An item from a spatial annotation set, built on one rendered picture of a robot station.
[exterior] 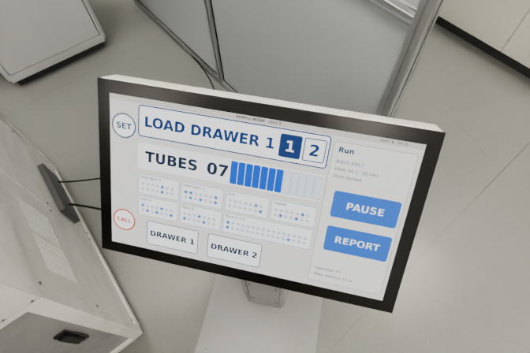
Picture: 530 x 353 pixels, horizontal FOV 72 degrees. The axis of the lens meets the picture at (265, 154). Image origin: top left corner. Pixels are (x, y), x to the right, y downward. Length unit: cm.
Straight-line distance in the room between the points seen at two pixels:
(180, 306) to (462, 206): 135
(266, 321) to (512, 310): 99
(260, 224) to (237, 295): 102
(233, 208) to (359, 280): 23
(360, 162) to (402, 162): 6
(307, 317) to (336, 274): 97
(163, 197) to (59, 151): 161
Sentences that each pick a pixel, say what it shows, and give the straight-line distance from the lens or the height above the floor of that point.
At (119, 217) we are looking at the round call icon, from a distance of 69.
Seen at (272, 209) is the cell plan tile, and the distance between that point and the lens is 58.
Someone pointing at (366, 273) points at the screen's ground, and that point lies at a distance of 63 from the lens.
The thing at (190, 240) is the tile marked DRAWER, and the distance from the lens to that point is 65.
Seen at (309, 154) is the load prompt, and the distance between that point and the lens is 54.
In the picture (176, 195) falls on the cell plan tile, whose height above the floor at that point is 107.
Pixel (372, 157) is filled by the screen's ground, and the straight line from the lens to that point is 55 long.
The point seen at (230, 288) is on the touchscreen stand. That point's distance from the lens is 161.
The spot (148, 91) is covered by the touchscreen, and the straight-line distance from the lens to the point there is 59.
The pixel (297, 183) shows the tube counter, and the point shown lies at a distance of 56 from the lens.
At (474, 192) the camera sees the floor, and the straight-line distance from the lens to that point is 203.
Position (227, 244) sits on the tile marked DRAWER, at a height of 101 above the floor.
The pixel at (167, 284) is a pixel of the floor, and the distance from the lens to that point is 171.
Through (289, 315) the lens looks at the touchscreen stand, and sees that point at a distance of 158.
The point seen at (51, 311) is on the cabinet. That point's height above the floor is 70.
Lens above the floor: 161
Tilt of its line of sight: 58 degrees down
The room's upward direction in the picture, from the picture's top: 2 degrees counter-clockwise
